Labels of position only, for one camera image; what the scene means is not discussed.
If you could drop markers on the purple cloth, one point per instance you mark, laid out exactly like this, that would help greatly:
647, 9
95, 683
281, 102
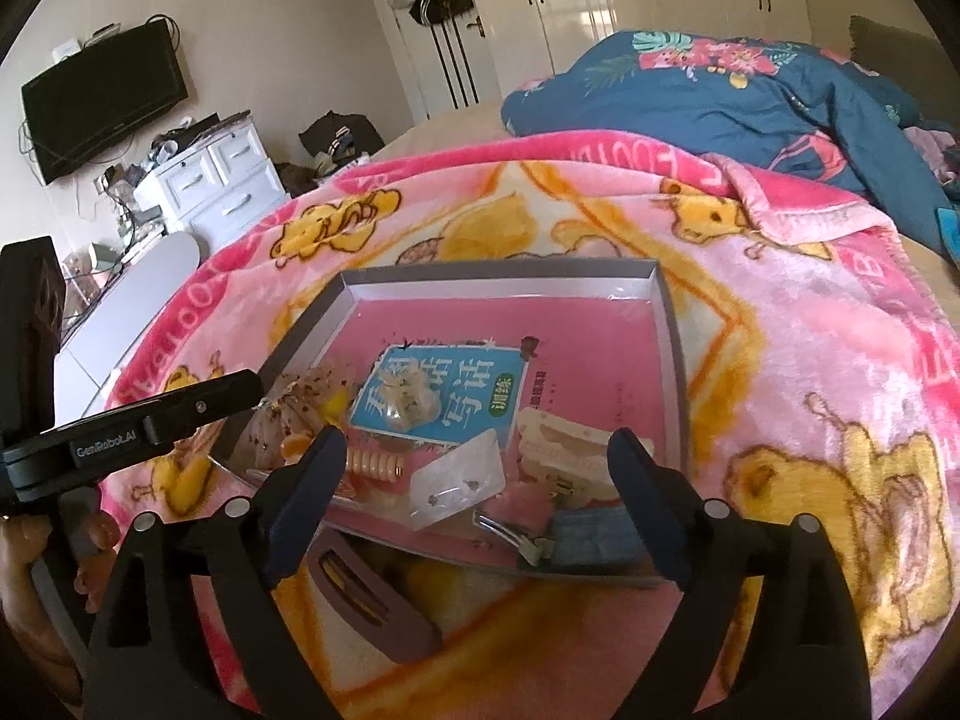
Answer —
930, 146

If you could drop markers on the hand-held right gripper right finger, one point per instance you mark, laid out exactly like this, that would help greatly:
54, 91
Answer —
637, 495

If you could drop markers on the person's left hand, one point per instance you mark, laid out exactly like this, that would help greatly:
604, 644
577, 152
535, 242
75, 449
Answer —
30, 615

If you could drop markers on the floral scrunchie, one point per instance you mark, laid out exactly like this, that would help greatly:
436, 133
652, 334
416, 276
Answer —
289, 405

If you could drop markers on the colourful striped cloth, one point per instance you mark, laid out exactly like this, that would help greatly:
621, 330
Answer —
949, 232

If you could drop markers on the white door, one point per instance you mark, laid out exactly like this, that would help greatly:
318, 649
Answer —
412, 67

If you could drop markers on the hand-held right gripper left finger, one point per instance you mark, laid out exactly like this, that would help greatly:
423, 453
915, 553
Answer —
319, 487

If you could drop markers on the brown hair barrette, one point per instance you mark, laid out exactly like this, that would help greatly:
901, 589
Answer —
397, 615

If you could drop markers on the beige claw hair clip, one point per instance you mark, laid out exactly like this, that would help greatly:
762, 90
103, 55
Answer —
562, 450

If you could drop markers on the pink book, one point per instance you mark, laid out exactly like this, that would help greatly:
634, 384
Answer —
585, 345

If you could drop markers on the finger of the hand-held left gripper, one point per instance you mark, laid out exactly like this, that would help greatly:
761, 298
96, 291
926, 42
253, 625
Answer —
206, 405

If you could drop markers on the blue floral quilt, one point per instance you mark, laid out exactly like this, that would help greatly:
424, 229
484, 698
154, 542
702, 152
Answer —
712, 105

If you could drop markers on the clear earring bag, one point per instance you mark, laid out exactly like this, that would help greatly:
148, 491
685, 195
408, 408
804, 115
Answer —
457, 484

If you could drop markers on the black bag on floor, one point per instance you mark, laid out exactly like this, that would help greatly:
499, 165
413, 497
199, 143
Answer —
337, 135

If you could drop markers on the grey cardboard tray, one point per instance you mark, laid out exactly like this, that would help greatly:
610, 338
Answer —
487, 274

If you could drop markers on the metal hair clip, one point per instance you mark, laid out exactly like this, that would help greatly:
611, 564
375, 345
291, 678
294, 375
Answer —
517, 540

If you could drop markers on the white drawer cabinet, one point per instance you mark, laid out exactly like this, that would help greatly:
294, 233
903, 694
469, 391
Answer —
225, 172

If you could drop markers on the small white box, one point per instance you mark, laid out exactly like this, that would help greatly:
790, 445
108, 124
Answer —
66, 49

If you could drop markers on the black flat television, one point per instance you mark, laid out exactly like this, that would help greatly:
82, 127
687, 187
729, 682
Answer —
97, 105

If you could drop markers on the pink printed blanket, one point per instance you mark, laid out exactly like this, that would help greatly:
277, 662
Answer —
787, 315

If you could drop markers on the clear jewelry box blue lining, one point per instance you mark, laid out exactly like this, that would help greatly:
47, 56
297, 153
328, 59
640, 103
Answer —
592, 540

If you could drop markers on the white rounded board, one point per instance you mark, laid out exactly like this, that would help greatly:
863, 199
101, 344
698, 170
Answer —
142, 292

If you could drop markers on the olive green cushion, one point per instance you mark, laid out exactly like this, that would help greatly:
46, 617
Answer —
892, 45

